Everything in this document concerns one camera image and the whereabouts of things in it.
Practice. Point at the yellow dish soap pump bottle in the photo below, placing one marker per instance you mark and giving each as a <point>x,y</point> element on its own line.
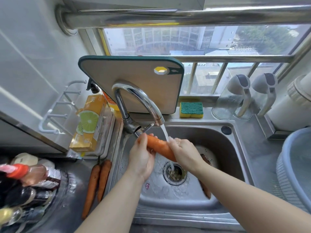
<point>113,106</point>

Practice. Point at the orange box with lime picture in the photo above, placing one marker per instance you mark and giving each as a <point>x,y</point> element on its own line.
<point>90,121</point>

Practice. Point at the glass pitcher with grey lid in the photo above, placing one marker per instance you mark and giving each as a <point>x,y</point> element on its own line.
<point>267,82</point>
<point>223,104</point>

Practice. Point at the dark soy sauce bottle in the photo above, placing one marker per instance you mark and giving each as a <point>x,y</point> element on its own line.
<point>26,196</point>

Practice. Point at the white capped bottle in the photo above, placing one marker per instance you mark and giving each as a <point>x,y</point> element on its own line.
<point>46,163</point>

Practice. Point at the clear plastic bag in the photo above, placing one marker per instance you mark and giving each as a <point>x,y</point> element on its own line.
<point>75,154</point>

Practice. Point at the white plastic tray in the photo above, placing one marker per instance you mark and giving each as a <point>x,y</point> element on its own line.
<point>112,128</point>

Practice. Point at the black capped dark bottle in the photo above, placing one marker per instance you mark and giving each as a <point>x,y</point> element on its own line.
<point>6,183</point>

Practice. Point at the person's right hand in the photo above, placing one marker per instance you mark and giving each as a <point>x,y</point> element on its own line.
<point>187,155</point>

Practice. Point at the beige capped bottle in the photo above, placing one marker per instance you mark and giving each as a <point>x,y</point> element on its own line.
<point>24,158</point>

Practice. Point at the person's right forearm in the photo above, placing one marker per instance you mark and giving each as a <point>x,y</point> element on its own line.
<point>255,203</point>

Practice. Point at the chrome faucet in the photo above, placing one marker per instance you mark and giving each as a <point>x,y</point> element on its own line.
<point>122,106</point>

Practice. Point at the steel drain strainer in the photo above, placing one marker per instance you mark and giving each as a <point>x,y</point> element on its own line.
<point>178,178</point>

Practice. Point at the person's left hand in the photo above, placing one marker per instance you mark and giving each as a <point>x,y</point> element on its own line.
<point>141,162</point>

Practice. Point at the white wall hook rack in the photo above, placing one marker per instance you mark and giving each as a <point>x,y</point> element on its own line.
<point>49,116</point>

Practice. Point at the yellow capped bottle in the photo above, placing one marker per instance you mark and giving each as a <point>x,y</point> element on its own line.
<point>6,214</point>

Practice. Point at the orange carrot with leafy stem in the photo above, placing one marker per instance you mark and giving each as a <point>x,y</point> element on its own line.
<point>158,146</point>

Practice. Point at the blue plastic colander basin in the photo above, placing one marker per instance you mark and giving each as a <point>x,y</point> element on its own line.
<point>298,167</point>

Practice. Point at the window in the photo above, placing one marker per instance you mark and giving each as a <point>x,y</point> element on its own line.
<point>182,38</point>

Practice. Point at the red capped sauce bottle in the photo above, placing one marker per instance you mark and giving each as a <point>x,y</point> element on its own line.
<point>34,175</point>

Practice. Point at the person's left forearm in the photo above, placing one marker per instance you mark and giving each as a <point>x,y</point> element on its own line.
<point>111,208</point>

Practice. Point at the yellow green sponge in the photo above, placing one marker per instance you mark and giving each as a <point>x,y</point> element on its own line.
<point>191,109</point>

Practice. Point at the steel window guard rail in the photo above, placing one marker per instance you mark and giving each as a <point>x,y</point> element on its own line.
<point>233,58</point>

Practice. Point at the white duct pipe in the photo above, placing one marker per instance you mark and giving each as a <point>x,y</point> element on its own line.
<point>286,116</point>

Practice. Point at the slim orange carrot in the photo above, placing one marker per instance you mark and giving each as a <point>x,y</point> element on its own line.
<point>91,189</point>

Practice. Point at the transparent plastic packet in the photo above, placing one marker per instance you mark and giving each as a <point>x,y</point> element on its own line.
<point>104,129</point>

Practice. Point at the steel overhead pipe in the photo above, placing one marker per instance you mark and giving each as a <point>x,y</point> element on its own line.
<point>170,18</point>

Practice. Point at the black sink hole plug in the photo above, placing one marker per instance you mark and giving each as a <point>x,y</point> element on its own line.
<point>226,130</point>

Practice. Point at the beige green-rimmed cutting board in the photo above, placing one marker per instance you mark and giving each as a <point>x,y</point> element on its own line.
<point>121,75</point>

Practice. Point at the stainless steel sink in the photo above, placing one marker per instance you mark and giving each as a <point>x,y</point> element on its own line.
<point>158,196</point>

